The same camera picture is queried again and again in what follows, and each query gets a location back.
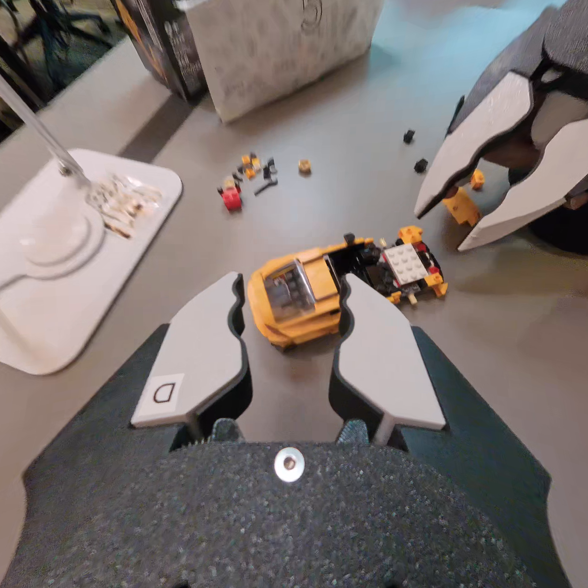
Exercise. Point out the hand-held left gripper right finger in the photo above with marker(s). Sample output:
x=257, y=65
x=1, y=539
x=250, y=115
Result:
x=386, y=367

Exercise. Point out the light grey toy plate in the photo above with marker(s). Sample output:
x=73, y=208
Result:
x=405, y=256
x=415, y=272

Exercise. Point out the white printed paper bag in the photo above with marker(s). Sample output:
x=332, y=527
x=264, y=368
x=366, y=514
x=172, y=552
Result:
x=275, y=59

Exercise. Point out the tan round toy piece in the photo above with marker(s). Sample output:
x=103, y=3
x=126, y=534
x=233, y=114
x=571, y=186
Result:
x=305, y=166

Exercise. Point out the clear sticker sheet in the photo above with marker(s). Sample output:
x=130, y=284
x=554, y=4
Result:
x=124, y=202

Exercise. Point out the small yellow toy brick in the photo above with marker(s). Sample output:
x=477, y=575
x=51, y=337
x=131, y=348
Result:
x=477, y=180

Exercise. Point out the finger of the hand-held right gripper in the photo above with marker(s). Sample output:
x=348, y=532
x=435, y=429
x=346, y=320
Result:
x=542, y=193
x=468, y=124

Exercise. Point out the white book stand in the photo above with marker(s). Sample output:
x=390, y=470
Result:
x=92, y=285

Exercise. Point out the yellow toy wedge piece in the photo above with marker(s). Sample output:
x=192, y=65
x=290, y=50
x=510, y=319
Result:
x=461, y=206

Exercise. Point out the yellow toy brick car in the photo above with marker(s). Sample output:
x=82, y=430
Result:
x=294, y=333

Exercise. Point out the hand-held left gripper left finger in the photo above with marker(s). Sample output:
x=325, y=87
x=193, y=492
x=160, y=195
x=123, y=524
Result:
x=197, y=358

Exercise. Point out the person's right hand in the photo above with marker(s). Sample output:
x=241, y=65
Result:
x=514, y=154

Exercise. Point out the black toy car box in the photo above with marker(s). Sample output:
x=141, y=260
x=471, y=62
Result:
x=174, y=50

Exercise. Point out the small black toy brick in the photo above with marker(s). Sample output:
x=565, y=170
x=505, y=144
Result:
x=421, y=166
x=409, y=137

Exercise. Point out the black toy wrench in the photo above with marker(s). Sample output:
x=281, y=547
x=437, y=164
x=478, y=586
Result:
x=266, y=187

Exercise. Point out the red toy minifigure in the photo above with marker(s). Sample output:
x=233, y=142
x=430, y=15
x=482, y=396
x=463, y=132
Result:
x=232, y=200

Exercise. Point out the pile of small toy bricks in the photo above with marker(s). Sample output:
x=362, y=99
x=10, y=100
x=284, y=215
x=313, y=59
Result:
x=250, y=165

